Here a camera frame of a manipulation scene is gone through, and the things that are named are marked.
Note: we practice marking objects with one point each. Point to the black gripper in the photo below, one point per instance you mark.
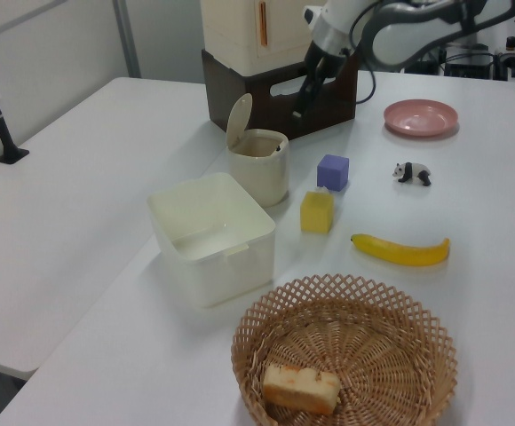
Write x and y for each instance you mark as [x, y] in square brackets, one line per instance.
[326, 62]

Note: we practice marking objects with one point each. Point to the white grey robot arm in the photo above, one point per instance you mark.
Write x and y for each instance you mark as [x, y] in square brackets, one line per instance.
[399, 40]

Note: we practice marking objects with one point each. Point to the beige trash bin with lid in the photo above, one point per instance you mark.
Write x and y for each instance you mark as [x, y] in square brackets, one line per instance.
[257, 177]

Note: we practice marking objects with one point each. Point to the dark brown crate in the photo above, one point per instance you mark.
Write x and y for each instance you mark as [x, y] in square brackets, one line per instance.
[257, 106]

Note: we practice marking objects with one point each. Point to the purple foam cube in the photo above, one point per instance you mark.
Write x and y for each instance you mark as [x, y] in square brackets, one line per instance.
[332, 174]

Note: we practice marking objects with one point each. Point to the cream toy cabinet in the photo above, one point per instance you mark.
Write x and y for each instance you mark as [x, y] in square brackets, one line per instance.
[235, 31]

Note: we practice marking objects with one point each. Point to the pink round plate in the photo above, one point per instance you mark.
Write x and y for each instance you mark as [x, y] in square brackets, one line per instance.
[419, 116]

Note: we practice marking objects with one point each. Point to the yellow foam cube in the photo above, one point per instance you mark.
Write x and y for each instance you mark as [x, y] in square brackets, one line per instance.
[316, 214]

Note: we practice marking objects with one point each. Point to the panda toy figure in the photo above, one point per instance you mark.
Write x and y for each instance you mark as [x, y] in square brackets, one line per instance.
[413, 172]

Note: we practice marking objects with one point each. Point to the black equipment box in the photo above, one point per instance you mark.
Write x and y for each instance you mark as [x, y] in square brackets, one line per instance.
[470, 65]

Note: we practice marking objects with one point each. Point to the yellow plastic banana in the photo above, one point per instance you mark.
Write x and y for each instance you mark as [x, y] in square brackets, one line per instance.
[399, 253]

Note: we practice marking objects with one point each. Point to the cream plastic storage box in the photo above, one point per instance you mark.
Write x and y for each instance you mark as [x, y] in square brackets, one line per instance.
[240, 275]

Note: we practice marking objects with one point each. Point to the woven wicker basket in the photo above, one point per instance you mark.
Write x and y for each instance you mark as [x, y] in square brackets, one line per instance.
[373, 355]

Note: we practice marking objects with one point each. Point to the orange crusted bread piece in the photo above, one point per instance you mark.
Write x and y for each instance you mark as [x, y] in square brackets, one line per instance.
[299, 388]

